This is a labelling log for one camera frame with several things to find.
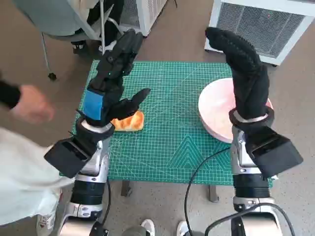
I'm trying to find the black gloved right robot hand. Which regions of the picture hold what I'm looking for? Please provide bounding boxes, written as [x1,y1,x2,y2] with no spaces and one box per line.
[205,27,271,120]

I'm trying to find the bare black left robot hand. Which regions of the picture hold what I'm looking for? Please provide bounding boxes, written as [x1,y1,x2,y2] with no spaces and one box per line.
[78,28,151,128]

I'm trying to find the person's hand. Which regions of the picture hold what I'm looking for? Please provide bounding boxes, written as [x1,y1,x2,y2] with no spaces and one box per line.
[9,85,55,123]

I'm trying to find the pink bowl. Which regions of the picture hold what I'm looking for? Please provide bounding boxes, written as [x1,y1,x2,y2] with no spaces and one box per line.
[198,77,274,145]

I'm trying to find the toy bread loaf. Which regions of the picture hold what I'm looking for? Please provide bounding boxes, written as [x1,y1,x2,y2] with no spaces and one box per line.
[110,110,145,132]

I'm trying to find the large white mesh cabinet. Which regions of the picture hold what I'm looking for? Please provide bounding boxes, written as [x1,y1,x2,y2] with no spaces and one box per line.
[204,0,315,66]

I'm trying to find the green cutting mat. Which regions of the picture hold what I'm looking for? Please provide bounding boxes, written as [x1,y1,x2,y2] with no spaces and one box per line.
[78,60,275,186]

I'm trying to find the seated person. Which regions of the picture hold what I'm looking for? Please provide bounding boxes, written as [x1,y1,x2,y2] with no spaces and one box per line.
[71,0,125,54]

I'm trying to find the grey office chair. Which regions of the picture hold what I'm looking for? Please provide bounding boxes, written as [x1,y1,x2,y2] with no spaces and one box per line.
[12,0,128,81]

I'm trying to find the grey table leg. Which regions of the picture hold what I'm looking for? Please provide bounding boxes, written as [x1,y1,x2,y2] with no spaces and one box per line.
[209,184,220,203]
[122,180,132,197]

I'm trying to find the small white mesh cabinet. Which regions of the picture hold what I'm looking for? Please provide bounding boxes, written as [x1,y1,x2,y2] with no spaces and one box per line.
[118,0,168,37]

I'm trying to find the white plastic bag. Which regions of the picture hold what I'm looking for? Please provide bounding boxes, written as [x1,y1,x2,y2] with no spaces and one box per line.
[36,188,62,234]

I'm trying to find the grey round robot part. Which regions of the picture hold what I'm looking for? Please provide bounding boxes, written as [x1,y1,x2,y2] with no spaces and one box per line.
[122,226,146,236]

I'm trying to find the white shoe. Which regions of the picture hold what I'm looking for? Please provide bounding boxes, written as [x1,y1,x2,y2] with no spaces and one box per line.
[177,220,190,236]
[141,219,155,236]

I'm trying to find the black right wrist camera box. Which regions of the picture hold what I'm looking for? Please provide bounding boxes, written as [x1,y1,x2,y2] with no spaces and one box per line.
[246,125,304,179]

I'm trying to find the black cable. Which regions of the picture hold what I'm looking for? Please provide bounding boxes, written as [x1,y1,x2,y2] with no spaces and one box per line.
[204,203,295,236]
[184,147,232,236]
[103,180,112,223]

